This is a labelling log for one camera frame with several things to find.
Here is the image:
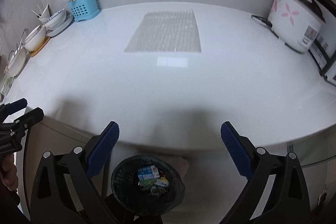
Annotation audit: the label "green white small box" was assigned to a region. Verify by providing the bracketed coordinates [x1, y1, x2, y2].
[138, 178, 157, 188]

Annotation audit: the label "blue white milk carton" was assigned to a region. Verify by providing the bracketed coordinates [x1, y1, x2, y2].
[137, 165, 160, 181]

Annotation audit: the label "black mesh trash bin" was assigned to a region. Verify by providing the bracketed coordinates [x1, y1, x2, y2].
[110, 155, 185, 216]

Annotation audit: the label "person's left hand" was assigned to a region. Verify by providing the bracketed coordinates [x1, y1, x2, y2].
[1, 153, 18, 191]

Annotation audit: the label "metal strainer bowl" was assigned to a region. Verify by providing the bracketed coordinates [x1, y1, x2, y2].
[4, 47, 29, 78]

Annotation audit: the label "stacked white plates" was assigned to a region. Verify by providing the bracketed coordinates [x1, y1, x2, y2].
[44, 9, 74, 38]

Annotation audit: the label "white cup with sticks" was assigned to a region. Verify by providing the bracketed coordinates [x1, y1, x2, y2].
[31, 5, 50, 25]

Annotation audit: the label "blue utensil holder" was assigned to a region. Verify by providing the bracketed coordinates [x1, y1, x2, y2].
[68, 0, 100, 22]

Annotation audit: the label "white microwave oven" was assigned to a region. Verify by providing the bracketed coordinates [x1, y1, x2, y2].
[309, 0, 335, 86]

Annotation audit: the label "white floral rice cooker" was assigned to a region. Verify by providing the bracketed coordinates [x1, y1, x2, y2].
[268, 0, 326, 53]

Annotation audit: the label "clear bubble wrap sheet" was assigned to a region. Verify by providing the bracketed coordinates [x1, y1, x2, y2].
[124, 10, 202, 53]

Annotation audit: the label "black power cord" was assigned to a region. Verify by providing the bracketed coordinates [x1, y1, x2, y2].
[251, 14, 274, 28]

